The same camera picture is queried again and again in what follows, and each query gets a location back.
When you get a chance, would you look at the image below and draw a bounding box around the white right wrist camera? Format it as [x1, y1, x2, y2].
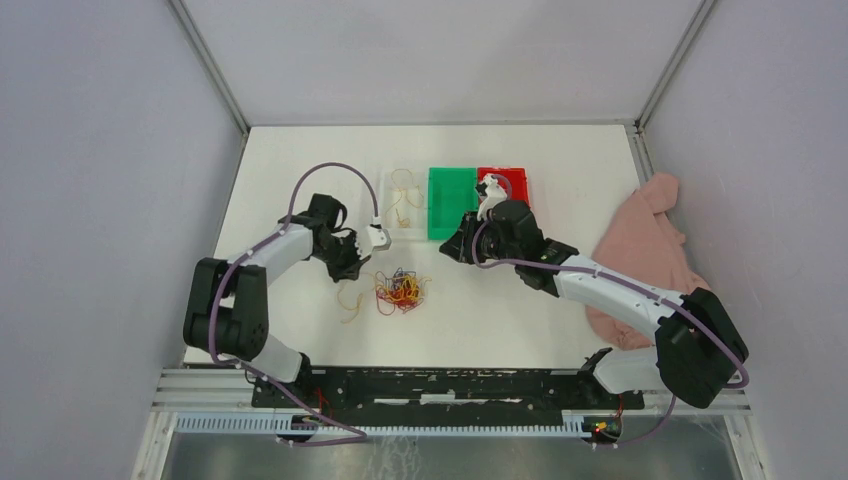
[475, 173, 512, 221]

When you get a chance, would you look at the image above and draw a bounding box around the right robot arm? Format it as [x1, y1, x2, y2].
[439, 200, 750, 409]

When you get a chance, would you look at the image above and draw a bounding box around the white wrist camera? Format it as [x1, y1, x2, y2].
[475, 173, 512, 221]
[356, 225, 392, 259]

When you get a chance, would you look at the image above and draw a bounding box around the coloured cable bundle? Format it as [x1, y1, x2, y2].
[372, 266, 433, 317]

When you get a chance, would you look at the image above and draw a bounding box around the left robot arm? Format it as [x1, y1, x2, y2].
[182, 194, 370, 407]

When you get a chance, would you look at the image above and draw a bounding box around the white slotted cable duct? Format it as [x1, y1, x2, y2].
[173, 413, 598, 439]

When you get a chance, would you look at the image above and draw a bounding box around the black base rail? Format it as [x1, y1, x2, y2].
[288, 366, 645, 427]

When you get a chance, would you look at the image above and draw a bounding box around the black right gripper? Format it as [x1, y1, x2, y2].
[439, 211, 521, 266]

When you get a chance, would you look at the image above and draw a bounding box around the pink cloth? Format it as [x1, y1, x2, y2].
[586, 172, 712, 350]

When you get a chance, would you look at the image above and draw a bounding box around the green plastic bin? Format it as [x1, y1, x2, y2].
[427, 167, 478, 240]

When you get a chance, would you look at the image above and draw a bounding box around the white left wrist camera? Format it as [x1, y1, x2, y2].
[356, 225, 392, 259]

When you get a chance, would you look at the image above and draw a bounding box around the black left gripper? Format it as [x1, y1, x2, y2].
[314, 231, 371, 284]

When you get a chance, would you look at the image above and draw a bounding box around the clear plastic bin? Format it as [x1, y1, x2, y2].
[378, 168, 428, 241]

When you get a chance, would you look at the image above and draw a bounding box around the red plastic bin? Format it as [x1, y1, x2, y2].
[477, 166, 531, 206]

